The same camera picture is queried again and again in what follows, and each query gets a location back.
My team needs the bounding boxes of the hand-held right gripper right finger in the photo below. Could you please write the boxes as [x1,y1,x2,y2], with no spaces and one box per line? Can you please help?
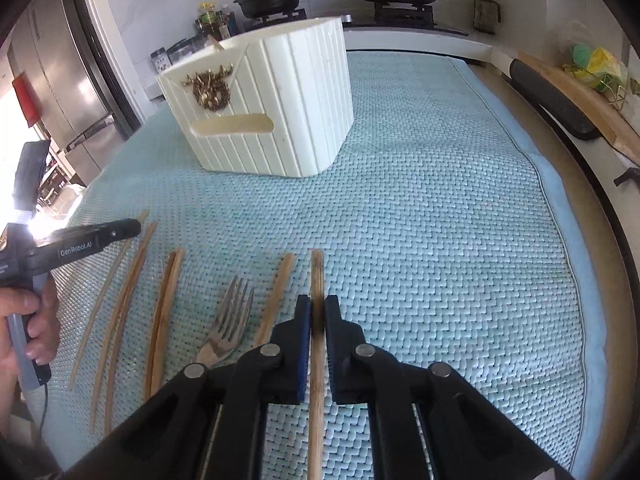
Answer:
[324,295,576,480]

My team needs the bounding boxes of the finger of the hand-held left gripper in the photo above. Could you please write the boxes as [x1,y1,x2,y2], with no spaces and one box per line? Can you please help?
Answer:
[99,218,142,251]

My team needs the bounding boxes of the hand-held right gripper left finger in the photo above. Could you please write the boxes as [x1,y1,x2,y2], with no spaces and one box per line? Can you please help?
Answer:
[65,295,312,480]

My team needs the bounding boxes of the row of wooden chopsticks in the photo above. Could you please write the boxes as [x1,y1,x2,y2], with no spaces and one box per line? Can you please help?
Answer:
[69,210,297,434]

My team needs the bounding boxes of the white ribbed utensil holder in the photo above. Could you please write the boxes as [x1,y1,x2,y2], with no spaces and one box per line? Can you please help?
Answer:
[156,16,355,179]

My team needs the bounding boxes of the person's left hand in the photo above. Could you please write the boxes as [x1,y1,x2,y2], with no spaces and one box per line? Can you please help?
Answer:
[0,276,60,426]

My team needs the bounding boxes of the metal fork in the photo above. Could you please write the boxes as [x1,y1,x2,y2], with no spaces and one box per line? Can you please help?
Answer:
[195,276,256,367]

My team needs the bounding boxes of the light blue woven mat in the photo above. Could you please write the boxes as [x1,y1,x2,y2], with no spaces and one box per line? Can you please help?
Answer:
[25,50,609,480]

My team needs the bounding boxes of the red hanging item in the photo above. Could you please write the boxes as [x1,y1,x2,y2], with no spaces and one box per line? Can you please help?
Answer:
[12,74,44,129]

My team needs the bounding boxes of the stainless steel refrigerator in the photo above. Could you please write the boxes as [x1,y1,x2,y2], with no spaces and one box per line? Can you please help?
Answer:
[6,0,119,183]

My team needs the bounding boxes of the rack of spice jars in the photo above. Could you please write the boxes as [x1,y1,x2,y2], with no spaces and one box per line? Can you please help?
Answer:
[167,36,202,62]

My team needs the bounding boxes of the group of sauce bottles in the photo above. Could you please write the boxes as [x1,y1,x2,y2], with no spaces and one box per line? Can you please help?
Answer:
[195,2,237,41]

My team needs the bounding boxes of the black clay pot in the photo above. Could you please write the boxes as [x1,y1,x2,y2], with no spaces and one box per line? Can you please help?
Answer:
[234,0,304,19]

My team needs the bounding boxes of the black glass gas stove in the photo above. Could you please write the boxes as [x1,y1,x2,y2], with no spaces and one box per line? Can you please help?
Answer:
[245,2,471,37]

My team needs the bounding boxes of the black oblong pad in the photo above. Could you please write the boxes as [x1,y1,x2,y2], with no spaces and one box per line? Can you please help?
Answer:
[509,58,602,141]

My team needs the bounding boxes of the wooden cutting board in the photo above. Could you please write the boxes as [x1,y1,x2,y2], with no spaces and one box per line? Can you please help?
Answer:
[517,51,640,160]

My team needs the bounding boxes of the dark tinted water jug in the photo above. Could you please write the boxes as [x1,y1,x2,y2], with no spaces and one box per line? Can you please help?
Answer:
[473,0,502,36]

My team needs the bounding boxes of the yellow green plastic bags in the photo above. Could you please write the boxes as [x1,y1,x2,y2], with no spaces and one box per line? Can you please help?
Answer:
[560,41,632,108]

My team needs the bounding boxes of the black cable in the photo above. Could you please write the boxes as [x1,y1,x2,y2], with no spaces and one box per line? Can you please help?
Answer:
[36,387,49,448]

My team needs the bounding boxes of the dark door frame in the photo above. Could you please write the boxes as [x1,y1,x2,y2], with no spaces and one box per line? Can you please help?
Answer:
[69,0,142,137]

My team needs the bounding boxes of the dark handle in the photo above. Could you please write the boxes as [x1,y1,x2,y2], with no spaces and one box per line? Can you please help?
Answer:
[613,165,640,189]

